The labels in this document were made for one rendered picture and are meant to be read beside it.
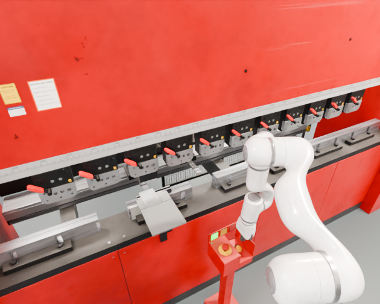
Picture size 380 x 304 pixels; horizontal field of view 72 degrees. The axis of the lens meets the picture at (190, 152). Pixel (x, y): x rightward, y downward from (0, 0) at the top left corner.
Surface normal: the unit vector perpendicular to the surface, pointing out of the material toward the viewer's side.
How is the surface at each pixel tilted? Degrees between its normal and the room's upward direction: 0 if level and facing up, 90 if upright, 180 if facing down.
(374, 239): 0
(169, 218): 0
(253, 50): 90
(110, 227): 0
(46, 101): 90
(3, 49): 90
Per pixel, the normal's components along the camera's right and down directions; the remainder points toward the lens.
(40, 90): 0.45, 0.49
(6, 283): -0.01, -0.83
